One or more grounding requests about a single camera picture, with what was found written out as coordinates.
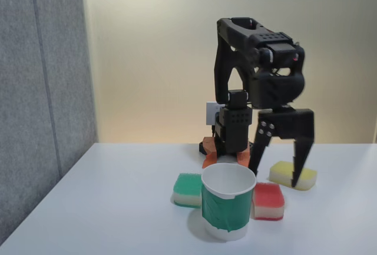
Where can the green sponge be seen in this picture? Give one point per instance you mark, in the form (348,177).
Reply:
(187,187)

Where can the white cup with green tape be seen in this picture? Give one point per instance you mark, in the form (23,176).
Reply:
(226,208)

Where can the grey felt partition panel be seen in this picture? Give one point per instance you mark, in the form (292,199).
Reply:
(41,90)

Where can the red sponge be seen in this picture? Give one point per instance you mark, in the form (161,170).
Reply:
(268,199)

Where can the yellow sponge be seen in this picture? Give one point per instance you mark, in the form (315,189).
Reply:
(279,171)

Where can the white controller box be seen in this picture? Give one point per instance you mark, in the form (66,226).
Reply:
(212,113)

